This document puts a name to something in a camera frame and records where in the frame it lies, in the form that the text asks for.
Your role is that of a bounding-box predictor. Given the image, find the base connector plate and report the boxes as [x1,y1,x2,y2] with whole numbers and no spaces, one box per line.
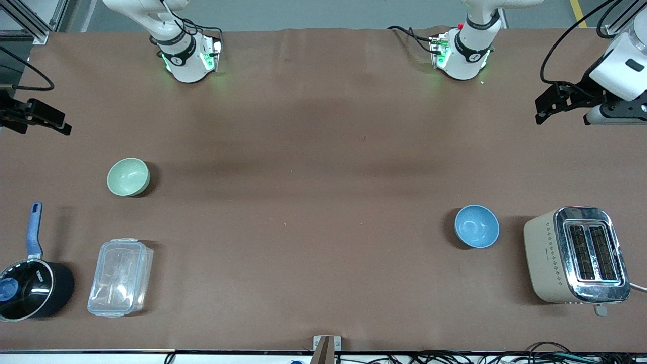
[201,36,223,72]
[429,32,451,69]

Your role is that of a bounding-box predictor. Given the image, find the beige chrome two-slot toaster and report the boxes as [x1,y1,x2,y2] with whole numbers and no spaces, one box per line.
[523,206,632,317]

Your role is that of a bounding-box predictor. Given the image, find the light green bowl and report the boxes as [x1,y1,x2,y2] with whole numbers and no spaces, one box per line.
[107,158,151,197]

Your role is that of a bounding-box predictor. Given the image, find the black base cable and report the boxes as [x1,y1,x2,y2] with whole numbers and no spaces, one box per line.
[387,25,440,56]
[179,19,224,43]

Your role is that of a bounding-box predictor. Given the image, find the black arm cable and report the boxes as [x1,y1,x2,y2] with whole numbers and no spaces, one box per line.
[540,0,632,85]
[0,47,55,92]

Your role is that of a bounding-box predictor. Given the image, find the glass lid with blue knob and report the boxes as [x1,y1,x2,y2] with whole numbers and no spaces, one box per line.
[0,259,54,322]

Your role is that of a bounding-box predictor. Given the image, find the black floor cable bundle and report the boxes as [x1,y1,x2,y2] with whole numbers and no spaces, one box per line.
[336,341,647,364]

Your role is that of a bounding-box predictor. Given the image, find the black saucepan with blue handle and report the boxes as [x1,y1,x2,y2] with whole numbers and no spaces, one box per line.
[0,202,75,323]

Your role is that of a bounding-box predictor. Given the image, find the black right base cable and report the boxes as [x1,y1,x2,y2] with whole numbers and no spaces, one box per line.
[179,19,224,43]

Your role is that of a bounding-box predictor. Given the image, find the right base connector plate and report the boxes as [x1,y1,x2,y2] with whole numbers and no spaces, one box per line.
[201,36,223,72]

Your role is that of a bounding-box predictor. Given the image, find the blue bowl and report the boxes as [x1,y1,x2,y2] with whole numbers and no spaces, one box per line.
[454,204,500,249]

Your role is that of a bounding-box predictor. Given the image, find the left base connector plate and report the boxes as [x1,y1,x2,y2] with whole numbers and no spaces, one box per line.
[429,32,451,69]

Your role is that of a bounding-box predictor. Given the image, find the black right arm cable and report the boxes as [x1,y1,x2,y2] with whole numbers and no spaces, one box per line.
[0,47,55,92]

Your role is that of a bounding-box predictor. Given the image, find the aluminium frame profile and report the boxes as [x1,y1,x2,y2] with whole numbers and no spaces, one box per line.
[0,0,69,45]
[604,0,647,38]

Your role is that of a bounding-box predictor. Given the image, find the brown table cover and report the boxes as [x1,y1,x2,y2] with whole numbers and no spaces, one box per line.
[0,28,647,353]

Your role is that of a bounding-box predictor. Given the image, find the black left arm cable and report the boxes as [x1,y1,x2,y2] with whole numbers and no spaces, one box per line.
[540,0,632,85]

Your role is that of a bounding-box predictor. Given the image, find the clear plastic lidded container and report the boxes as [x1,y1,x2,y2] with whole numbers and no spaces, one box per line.
[87,238,154,319]

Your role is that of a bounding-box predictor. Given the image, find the black left base cable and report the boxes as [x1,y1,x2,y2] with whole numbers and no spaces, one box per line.
[387,25,440,56]

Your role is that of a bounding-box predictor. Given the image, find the metal table edge bracket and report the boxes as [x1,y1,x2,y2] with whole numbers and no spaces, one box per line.
[313,335,342,364]

